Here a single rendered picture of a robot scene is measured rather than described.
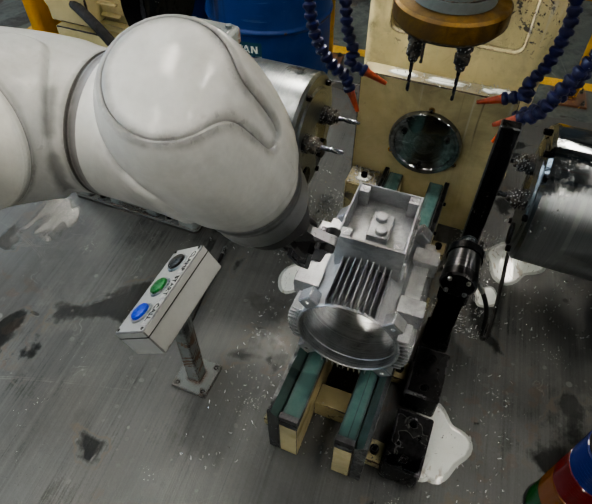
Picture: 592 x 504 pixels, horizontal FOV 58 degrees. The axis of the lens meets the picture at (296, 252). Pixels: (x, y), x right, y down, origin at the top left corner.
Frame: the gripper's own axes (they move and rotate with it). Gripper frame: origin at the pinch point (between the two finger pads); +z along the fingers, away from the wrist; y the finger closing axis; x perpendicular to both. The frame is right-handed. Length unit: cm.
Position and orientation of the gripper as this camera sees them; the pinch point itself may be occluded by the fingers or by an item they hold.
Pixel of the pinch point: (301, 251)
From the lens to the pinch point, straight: 66.5
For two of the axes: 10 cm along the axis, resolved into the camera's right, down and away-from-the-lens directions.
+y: -9.2, -3.1, 2.5
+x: -3.5, 9.3, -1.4
